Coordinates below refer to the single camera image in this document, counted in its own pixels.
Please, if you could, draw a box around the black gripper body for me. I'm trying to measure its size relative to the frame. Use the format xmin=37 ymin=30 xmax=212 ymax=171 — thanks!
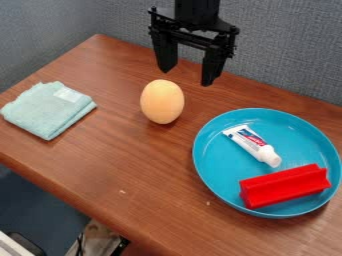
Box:
xmin=148 ymin=0 xmax=239 ymax=50

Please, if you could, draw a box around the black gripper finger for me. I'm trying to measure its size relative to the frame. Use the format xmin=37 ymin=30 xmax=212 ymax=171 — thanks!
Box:
xmin=151 ymin=32 xmax=177 ymax=73
xmin=201 ymin=47 xmax=227 ymax=86

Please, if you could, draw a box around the white toothpaste tube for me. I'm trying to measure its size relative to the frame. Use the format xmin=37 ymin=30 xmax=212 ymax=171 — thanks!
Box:
xmin=223 ymin=125 xmax=281 ymax=168

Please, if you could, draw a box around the blue round plate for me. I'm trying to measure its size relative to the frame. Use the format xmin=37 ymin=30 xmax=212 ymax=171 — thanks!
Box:
xmin=192 ymin=108 xmax=342 ymax=219

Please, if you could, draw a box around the light blue folded cloth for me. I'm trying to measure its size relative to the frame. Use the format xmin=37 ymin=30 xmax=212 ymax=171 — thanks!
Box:
xmin=0 ymin=81 xmax=96 ymax=141

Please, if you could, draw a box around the orange egg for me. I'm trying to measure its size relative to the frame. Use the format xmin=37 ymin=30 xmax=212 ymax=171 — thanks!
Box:
xmin=140 ymin=79 xmax=184 ymax=124

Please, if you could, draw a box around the red plastic block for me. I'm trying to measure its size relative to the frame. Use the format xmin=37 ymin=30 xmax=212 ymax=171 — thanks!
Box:
xmin=239 ymin=164 xmax=331 ymax=209

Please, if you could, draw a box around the grey object under table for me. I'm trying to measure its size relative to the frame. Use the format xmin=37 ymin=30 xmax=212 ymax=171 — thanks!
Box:
xmin=65 ymin=219 xmax=129 ymax=256

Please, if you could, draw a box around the white object bottom left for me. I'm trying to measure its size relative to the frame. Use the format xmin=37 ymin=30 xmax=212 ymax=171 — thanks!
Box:
xmin=0 ymin=231 xmax=34 ymax=256

